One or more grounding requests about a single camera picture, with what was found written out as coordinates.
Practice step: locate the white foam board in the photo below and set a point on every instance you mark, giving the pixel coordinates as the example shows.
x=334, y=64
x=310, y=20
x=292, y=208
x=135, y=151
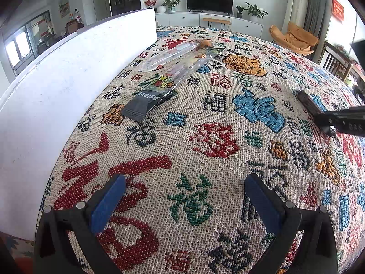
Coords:
x=57, y=97

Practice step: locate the small potted plant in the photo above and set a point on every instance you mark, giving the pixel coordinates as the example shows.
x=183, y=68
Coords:
x=239, y=12

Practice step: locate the leafy potted plant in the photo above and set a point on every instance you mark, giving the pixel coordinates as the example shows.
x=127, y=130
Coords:
x=171, y=4

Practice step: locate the brown snack bar packet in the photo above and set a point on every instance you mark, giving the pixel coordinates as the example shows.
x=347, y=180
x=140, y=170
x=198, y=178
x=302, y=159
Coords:
x=309, y=101

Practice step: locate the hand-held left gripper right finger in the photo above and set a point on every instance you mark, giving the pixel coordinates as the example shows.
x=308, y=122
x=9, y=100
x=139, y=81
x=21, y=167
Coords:
x=263, y=202

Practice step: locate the white door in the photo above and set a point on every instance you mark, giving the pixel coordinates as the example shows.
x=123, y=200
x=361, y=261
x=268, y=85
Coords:
x=100, y=1

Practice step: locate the dark wooden chair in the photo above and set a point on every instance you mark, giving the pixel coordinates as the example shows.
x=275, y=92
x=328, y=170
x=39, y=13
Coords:
x=335, y=61

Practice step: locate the long black green snack packet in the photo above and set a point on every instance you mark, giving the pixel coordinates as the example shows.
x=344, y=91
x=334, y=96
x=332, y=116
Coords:
x=168, y=87

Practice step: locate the white standing air conditioner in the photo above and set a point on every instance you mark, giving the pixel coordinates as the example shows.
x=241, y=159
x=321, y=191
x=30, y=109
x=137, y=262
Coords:
x=296, y=4

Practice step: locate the red flower bouquet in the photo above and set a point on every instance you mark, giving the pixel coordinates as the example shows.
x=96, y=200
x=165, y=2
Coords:
x=150, y=2

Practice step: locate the small orange snack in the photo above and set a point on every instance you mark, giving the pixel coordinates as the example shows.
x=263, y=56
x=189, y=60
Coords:
x=206, y=43

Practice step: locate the framed wall painting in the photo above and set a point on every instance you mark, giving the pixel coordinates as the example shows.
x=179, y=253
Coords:
x=64, y=6

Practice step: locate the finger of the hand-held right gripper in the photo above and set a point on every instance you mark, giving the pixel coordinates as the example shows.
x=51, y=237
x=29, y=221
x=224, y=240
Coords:
x=329, y=128
x=328, y=115

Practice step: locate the white round vase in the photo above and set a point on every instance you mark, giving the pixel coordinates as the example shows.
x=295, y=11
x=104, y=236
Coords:
x=161, y=9

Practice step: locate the black television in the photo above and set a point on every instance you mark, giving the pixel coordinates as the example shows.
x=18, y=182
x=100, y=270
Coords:
x=210, y=0

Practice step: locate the long clear snack packet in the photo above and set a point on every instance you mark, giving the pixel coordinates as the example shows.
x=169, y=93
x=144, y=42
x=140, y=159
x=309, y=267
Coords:
x=168, y=55

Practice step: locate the grey curtain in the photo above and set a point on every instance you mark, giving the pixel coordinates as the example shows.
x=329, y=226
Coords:
x=318, y=2

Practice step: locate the orange lounge chair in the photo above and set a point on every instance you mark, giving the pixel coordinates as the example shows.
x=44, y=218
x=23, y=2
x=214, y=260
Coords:
x=296, y=38

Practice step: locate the patterned woven tablecloth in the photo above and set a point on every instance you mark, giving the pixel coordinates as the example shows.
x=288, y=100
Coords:
x=199, y=148

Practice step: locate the floral fabric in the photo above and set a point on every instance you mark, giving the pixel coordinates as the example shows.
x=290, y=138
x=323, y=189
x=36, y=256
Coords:
x=14, y=254

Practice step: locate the wooden stool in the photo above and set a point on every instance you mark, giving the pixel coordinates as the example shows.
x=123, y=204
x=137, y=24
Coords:
x=216, y=20

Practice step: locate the large green potted plant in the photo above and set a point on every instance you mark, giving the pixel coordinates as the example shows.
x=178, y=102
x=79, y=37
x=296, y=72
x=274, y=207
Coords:
x=255, y=11

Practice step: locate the red wall hanging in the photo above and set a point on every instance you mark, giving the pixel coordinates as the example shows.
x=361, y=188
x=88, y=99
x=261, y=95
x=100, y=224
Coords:
x=338, y=9

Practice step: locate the white low cabinet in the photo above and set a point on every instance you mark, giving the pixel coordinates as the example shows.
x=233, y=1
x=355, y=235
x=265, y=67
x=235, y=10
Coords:
x=182, y=20

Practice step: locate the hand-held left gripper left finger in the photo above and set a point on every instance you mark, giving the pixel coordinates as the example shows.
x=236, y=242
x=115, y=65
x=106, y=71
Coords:
x=107, y=205

